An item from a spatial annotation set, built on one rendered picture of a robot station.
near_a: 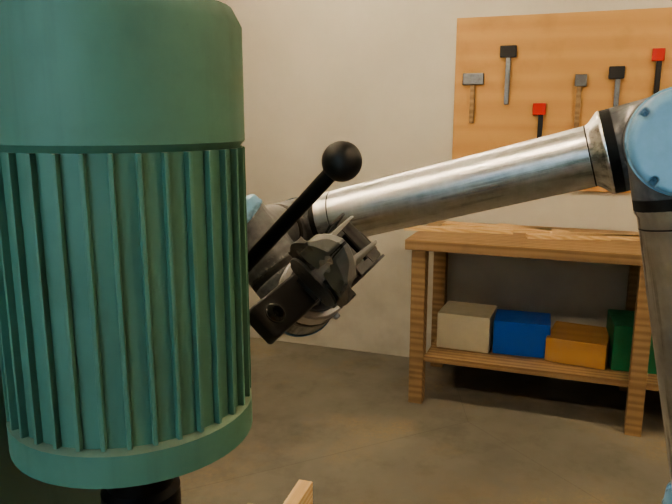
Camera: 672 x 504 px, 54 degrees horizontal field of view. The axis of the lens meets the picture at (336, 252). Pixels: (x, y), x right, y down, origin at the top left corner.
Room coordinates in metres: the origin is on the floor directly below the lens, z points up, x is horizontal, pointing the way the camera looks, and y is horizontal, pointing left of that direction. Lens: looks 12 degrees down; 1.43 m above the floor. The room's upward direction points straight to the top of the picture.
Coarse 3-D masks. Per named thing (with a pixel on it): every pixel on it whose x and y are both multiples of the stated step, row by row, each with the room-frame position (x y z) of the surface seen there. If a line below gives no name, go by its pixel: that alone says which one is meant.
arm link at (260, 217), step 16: (256, 208) 0.94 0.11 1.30; (272, 208) 0.99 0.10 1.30; (256, 224) 0.92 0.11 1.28; (272, 224) 0.93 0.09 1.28; (256, 240) 0.91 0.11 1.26; (288, 240) 0.93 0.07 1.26; (272, 256) 0.90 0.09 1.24; (288, 256) 0.91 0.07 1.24; (256, 272) 0.90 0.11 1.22; (272, 272) 0.90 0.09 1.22; (256, 288) 0.91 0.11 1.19
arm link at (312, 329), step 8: (288, 264) 0.90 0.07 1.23; (280, 272) 0.89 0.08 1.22; (272, 280) 0.89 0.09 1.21; (264, 288) 0.90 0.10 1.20; (272, 288) 0.89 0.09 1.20; (328, 320) 0.86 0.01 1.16; (296, 328) 0.88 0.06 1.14; (304, 328) 0.87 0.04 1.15; (312, 328) 0.87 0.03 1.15; (320, 328) 0.92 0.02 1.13; (296, 336) 0.93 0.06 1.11; (304, 336) 0.94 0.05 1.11
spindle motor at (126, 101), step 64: (0, 0) 0.39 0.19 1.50; (64, 0) 0.38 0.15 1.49; (128, 0) 0.39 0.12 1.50; (192, 0) 0.42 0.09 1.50; (0, 64) 0.39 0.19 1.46; (64, 64) 0.38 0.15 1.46; (128, 64) 0.39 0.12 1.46; (192, 64) 0.41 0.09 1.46; (0, 128) 0.39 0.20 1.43; (64, 128) 0.38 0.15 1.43; (128, 128) 0.39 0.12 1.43; (192, 128) 0.41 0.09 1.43; (0, 192) 0.40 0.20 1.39; (64, 192) 0.38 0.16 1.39; (128, 192) 0.39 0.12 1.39; (192, 192) 0.41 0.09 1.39; (0, 256) 0.41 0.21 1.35; (64, 256) 0.38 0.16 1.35; (128, 256) 0.39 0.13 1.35; (192, 256) 0.41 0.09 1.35; (0, 320) 0.41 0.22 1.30; (64, 320) 0.38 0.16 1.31; (128, 320) 0.39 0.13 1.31; (192, 320) 0.41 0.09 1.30; (64, 384) 0.39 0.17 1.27; (128, 384) 0.39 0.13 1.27; (192, 384) 0.41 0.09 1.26; (64, 448) 0.39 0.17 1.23; (128, 448) 0.38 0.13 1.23; (192, 448) 0.40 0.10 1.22
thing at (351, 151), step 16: (336, 144) 0.56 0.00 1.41; (352, 144) 0.56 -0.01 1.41; (336, 160) 0.55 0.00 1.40; (352, 160) 0.55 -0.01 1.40; (320, 176) 0.56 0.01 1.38; (336, 176) 0.55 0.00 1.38; (352, 176) 0.56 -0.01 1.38; (304, 192) 0.57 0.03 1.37; (320, 192) 0.57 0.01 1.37; (288, 208) 0.58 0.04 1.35; (304, 208) 0.57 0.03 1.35; (288, 224) 0.57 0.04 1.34; (272, 240) 0.58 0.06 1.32; (256, 256) 0.58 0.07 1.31
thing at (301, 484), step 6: (300, 480) 0.83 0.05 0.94; (294, 486) 0.81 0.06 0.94; (300, 486) 0.81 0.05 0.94; (306, 486) 0.81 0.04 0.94; (312, 486) 0.82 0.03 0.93; (294, 492) 0.80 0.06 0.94; (300, 492) 0.80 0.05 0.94; (306, 492) 0.80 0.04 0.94; (312, 492) 0.82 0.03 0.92; (288, 498) 0.78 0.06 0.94; (294, 498) 0.78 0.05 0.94; (300, 498) 0.78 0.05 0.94; (306, 498) 0.80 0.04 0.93; (312, 498) 0.82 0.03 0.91
